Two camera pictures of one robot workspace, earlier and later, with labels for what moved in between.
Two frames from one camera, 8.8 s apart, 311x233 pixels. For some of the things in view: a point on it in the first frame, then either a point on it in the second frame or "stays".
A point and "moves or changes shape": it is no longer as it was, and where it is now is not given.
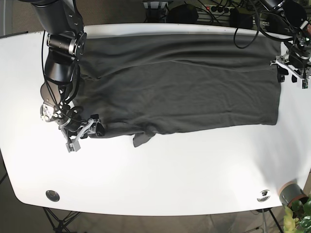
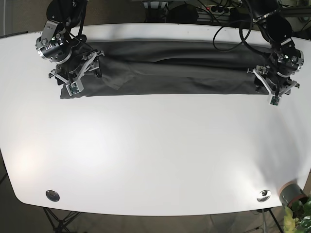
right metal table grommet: x=264 y=195 stays
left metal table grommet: x=52 y=195 stays
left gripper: x=73 y=127 -> x=74 y=58
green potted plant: x=297 y=219 stays
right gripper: x=297 y=60 -> x=276 y=80
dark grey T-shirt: x=146 y=84 moves or changes shape
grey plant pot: x=291 y=192 stays
